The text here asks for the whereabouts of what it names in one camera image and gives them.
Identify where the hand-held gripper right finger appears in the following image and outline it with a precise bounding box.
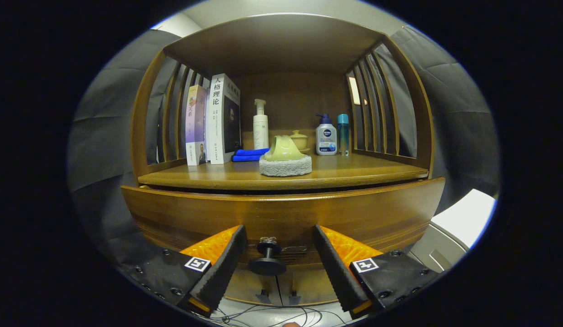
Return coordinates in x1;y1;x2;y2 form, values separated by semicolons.
312;224;445;320

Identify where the white pump bottle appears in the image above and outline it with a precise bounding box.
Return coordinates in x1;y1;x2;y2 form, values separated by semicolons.
253;99;269;150

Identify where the wooden cabinet door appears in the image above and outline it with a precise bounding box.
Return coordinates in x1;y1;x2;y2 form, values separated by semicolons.
224;268;282;306
277;268;341;306

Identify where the black backdrop cloth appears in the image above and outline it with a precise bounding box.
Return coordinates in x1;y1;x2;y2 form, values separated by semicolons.
67;25;501;264

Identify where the wooden drawer with black knob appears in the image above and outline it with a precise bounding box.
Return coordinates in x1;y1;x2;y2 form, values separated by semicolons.
121;177;446;277

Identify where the teal slim bottle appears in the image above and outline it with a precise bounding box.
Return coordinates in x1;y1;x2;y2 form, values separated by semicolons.
337;114;350;157

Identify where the yellow lidded ceramic teacup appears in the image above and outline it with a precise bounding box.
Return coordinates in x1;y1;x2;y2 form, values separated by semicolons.
289;130;310;155

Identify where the white spine book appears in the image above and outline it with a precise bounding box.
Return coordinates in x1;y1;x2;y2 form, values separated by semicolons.
205;74;241;165

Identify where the wooden countertop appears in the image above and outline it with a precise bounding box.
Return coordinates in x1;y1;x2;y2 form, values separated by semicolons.
138;152;429;191

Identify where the green handled grey scrubber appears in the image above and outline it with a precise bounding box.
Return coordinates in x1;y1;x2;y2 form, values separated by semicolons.
259;135;313;177

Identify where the wooden cabinet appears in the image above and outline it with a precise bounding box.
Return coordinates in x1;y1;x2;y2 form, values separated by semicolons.
130;13;435;307

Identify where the white bottle with blue cap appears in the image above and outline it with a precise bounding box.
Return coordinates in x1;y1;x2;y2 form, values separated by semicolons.
315;114;338;156

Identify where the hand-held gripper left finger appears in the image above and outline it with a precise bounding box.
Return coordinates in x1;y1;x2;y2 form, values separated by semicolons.
122;224;248;318

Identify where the white and grey box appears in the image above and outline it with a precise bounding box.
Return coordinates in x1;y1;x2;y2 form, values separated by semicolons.
408;188;497;273

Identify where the blue folded cloth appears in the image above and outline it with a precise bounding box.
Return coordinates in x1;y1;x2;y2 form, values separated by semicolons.
231;148;270;163

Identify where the purple spine book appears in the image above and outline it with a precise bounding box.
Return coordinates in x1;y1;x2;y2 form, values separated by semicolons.
185;84;209;166

